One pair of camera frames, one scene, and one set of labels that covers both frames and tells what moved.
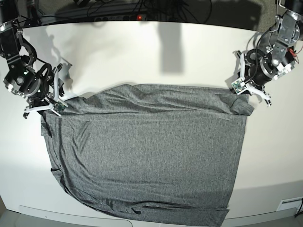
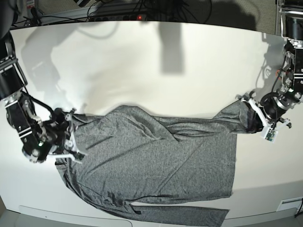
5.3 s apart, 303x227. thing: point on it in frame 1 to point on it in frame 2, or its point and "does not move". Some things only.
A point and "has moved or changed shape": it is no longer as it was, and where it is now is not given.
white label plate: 288,203 does not move
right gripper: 257,67 to 274,108
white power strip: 125,18 does not move
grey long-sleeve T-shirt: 159,155 has moved or changed shape
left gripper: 49,85 to 56,131
